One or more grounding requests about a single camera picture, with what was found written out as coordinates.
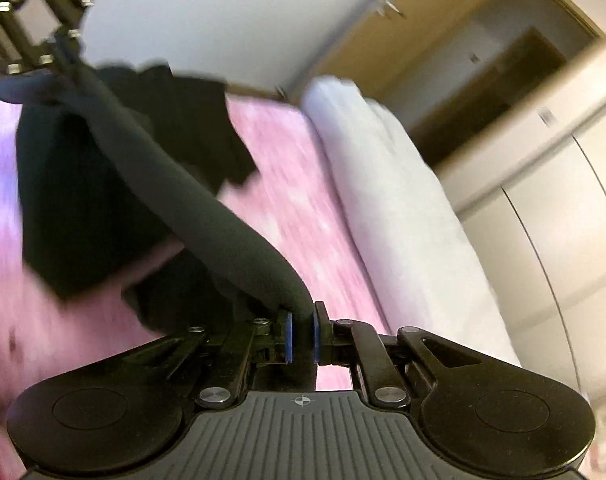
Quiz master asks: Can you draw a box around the black long-sleeve shirt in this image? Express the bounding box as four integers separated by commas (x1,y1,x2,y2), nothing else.
0,66,312,333

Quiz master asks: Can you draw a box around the white striped duvet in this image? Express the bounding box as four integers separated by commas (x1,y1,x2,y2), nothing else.
301,76,519,364

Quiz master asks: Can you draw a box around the pink floral bed sheet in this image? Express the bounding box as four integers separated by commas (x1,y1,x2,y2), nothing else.
0,96,388,479

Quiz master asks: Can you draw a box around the white wardrobe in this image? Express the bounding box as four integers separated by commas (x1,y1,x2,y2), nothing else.
436,40,606,399

